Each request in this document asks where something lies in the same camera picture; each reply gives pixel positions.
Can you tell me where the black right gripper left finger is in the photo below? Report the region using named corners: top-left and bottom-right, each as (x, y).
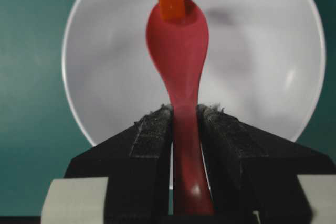
top-left (40, 103), bottom-right (174, 224)

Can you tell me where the white plastic bowl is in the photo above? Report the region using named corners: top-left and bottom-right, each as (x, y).
top-left (62, 0), bottom-right (326, 145)

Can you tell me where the red orange block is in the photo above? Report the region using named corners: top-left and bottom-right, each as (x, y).
top-left (158, 0), bottom-right (185, 21)

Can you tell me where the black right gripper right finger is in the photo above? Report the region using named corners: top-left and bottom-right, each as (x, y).
top-left (197, 105), bottom-right (335, 223)

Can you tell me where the pink red soup spoon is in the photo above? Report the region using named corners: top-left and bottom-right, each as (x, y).
top-left (146, 0), bottom-right (214, 215)

